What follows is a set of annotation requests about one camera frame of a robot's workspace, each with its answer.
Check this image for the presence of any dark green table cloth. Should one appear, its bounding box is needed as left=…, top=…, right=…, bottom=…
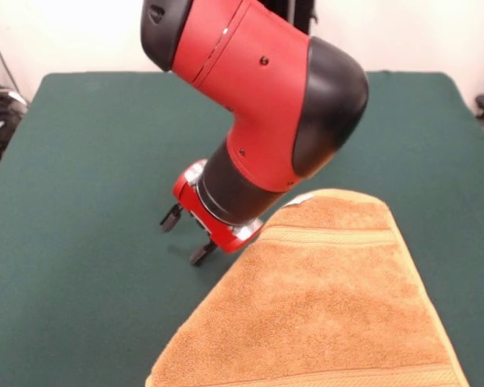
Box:
left=0, top=71, right=484, bottom=387

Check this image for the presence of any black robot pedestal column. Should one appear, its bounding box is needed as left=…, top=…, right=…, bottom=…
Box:
left=265, top=0, right=319, bottom=37

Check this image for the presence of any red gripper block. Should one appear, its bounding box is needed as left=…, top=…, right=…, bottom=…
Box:
left=159, top=159, right=265, bottom=267

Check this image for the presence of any tan terry towel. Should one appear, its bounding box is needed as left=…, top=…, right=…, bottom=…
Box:
left=144, top=188, right=471, bottom=387

